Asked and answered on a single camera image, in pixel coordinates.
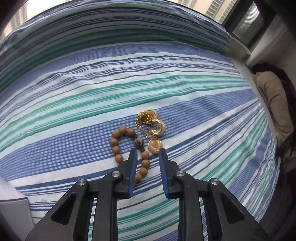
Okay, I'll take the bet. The brown wooden bead bracelet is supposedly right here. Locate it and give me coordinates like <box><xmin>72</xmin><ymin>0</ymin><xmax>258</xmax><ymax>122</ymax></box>
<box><xmin>109</xmin><ymin>126</ymin><xmax>151</xmax><ymax>183</ymax></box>

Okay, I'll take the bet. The gold earrings and chain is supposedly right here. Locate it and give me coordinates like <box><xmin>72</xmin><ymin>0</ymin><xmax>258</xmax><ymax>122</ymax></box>
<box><xmin>134</xmin><ymin>108</ymin><xmax>167</xmax><ymax>155</ymax></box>

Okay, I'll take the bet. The white cardboard box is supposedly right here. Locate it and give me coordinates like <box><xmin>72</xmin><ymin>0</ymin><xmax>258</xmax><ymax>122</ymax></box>
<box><xmin>1</xmin><ymin>178</ymin><xmax>34</xmax><ymax>240</ymax></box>

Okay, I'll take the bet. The beige pillow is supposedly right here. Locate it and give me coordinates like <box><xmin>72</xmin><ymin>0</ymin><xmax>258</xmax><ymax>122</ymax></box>
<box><xmin>252</xmin><ymin>71</ymin><xmax>294</xmax><ymax>146</ymax></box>

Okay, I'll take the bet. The striped blue green bedsheet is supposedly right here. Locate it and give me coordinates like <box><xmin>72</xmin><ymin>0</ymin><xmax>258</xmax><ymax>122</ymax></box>
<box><xmin>1</xmin><ymin>1</ymin><xmax>279</xmax><ymax>240</ymax></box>

